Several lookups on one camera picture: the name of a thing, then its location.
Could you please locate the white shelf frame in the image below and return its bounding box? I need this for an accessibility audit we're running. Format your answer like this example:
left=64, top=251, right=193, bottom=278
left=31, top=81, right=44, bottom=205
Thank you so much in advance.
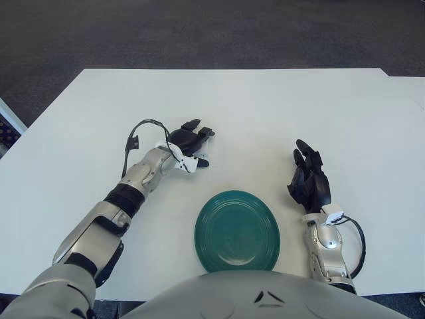
left=0, top=96, right=28, bottom=160

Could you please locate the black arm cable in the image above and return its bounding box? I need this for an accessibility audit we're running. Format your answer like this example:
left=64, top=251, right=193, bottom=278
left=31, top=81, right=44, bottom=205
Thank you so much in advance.
left=341, top=215, right=367, bottom=280
left=121, top=118, right=174, bottom=180

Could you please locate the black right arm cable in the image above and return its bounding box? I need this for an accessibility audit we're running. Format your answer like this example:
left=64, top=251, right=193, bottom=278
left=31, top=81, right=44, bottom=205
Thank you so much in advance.
left=341, top=215, right=367, bottom=280

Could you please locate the dark green ribbed plate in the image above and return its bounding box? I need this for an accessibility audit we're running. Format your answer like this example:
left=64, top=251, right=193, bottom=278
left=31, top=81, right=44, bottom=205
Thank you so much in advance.
left=194, top=189, right=282, bottom=274

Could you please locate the grey robot torso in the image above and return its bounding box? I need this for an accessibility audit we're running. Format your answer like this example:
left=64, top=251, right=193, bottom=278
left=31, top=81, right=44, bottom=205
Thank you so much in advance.
left=122, top=270, right=399, bottom=319

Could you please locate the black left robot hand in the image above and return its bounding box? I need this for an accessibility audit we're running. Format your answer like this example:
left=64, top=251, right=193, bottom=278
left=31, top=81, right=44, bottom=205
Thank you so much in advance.
left=167, top=118, right=216, bottom=169

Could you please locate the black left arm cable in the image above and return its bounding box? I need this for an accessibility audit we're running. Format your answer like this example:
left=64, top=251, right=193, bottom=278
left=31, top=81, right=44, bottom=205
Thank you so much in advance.
left=121, top=118, right=174, bottom=180

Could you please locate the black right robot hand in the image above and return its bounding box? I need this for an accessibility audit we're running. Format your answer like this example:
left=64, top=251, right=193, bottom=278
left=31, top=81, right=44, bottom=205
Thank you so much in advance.
left=287, top=139, right=332, bottom=213

